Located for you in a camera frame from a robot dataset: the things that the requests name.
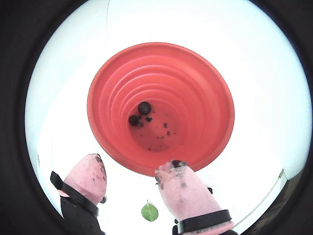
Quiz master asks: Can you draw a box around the pink sleeved gripper finger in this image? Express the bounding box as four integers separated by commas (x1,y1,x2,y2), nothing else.
155,159,242,235
50,153,109,235

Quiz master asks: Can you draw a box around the small green leaf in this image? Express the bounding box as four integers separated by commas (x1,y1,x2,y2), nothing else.
141,200,159,222

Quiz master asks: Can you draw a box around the red collapsible silicone cup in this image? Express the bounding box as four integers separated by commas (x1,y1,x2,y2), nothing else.
87,42,236,177

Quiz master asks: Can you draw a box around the thin curved wooden rod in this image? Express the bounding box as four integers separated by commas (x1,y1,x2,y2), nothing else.
237,180,282,227

